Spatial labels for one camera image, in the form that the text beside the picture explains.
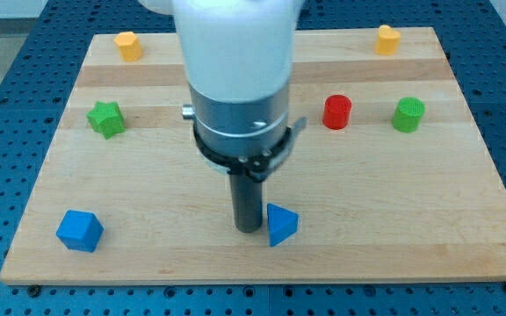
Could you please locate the red cylinder block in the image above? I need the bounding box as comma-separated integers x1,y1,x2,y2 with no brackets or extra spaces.
322,95,352,130

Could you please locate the blue triangle block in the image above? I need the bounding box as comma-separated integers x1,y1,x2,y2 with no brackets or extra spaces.
267,204,300,247

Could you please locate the wooden board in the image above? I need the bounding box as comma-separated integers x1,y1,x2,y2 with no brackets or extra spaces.
0,27,506,285

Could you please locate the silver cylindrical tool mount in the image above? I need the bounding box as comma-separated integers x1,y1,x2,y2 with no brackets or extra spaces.
182,84,307,183

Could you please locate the yellow hexagon block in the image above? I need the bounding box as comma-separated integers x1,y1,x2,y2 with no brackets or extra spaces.
113,32,143,62

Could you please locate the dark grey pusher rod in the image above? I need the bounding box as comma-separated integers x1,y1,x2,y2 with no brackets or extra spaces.
229,175,263,233

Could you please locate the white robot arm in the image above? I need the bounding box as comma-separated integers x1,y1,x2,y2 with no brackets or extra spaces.
141,0,307,233

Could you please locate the yellow heart block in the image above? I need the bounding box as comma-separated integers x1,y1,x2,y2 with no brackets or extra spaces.
374,25,401,55

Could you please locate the blue cube block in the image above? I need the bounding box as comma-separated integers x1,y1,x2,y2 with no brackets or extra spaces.
56,210,105,253

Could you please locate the green cylinder block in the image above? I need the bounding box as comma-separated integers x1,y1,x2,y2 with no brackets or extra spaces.
392,97,425,133

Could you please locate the green star block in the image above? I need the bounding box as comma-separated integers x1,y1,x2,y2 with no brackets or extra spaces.
86,101,126,140

